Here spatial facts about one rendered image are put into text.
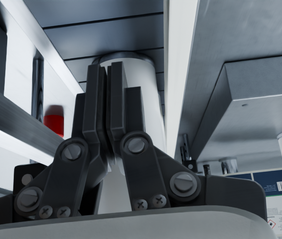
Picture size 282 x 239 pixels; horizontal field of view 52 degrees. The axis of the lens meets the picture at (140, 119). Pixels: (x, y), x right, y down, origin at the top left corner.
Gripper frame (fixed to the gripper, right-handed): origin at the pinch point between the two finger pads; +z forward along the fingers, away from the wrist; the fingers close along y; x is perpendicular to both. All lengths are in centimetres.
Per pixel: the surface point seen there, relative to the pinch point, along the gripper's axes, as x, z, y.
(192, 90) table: -20.5, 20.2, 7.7
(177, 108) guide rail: -7.9, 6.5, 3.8
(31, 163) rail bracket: -12.1, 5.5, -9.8
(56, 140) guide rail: -1.9, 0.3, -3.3
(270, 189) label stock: -55, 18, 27
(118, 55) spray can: -3.1, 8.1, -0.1
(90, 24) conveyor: 0.1, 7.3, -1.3
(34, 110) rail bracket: -10.3, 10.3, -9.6
